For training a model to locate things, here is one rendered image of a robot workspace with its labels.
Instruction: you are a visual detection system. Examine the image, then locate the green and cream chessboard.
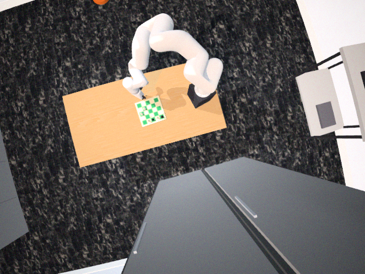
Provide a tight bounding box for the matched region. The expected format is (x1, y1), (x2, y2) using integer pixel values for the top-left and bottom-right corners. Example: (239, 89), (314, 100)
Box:
(135, 96), (166, 127)

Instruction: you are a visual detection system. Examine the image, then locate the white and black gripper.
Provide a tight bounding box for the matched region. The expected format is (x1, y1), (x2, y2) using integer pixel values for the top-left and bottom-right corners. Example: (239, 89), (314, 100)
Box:
(134, 90), (146, 99)

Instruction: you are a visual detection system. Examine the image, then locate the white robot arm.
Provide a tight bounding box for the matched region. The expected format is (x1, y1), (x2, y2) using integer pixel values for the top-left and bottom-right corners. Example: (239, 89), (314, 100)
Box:
(123, 13), (223, 97)

